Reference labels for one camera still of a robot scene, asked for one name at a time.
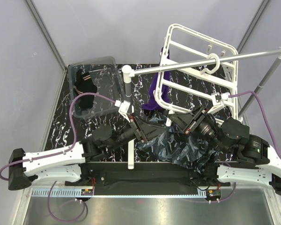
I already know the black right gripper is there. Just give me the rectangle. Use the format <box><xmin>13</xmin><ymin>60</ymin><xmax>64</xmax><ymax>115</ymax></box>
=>
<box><xmin>166</xmin><ymin>104</ymin><xmax>227</xmax><ymax>154</ymax></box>

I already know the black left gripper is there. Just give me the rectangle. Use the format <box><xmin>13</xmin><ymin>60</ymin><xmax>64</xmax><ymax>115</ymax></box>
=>
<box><xmin>107</xmin><ymin>113</ymin><xmax>166</xmax><ymax>152</ymax></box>

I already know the purple sock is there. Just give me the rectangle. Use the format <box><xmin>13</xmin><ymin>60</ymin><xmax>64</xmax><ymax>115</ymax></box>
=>
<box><xmin>141</xmin><ymin>46</ymin><xmax>173</xmax><ymax>111</ymax></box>

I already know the white clip sock hanger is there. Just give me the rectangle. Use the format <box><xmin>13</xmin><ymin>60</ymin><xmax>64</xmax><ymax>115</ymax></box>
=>
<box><xmin>154</xmin><ymin>23</ymin><xmax>238</xmax><ymax>119</ymax></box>

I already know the black striped sock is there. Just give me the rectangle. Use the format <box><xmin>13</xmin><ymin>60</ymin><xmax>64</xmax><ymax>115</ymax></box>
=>
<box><xmin>73</xmin><ymin>69</ymin><xmax>97</xmax><ymax>110</ymax></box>

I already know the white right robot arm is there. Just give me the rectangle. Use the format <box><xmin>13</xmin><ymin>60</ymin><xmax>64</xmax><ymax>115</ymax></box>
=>
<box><xmin>167</xmin><ymin>107</ymin><xmax>281</xmax><ymax>195</ymax></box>

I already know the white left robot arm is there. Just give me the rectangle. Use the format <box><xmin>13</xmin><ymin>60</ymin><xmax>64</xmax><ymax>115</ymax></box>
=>
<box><xmin>8</xmin><ymin>115</ymin><xmax>166</xmax><ymax>191</ymax></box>

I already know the dark patterned cloth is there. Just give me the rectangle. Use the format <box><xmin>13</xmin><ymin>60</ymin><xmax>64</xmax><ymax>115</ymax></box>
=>
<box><xmin>136</xmin><ymin>111</ymin><xmax>219</xmax><ymax>173</ymax></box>

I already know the grey white drying rack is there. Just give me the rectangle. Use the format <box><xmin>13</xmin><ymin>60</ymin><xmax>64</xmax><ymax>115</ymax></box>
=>
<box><xmin>121</xmin><ymin>41</ymin><xmax>281</xmax><ymax>170</ymax></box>

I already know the clear plastic bin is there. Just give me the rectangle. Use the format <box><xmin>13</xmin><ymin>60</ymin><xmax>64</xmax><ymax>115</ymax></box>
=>
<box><xmin>67</xmin><ymin>56</ymin><xmax>124</xmax><ymax>119</ymax></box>

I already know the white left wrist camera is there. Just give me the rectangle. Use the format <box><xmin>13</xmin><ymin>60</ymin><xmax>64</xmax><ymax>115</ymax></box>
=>
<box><xmin>115</xmin><ymin>100</ymin><xmax>134</xmax><ymax>122</ymax></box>

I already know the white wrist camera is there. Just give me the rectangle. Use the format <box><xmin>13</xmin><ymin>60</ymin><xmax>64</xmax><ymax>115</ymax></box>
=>
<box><xmin>208</xmin><ymin>92</ymin><xmax>230</xmax><ymax>114</ymax></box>
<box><xmin>115</xmin><ymin>100</ymin><xmax>134</xmax><ymax>122</ymax></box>

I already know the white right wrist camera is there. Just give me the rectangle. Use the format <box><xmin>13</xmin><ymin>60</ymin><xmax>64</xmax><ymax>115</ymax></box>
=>
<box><xmin>208</xmin><ymin>92</ymin><xmax>230</xmax><ymax>114</ymax></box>

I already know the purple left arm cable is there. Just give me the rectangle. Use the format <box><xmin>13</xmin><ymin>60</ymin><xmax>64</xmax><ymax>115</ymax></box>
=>
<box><xmin>0</xmin><ymin>92</ymin><xmax>119</xmax><ymax>181</ymax></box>

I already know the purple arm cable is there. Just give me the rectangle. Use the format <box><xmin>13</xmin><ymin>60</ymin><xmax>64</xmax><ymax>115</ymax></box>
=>
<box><xmin>0</xmin><ymin>92</ymin><xmax>119</xmax><ymax>181</ymax></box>
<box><xmin>227</xmin><ymin>90</ymin><xmax>281</xmax><ymax>165</ymax></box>

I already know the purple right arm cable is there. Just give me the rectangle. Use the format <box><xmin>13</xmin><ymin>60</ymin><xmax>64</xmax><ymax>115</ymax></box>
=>
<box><xmin>227</xmin><ymin>90</ymin><xmax>281</xmax><ymax>165</ymax></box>

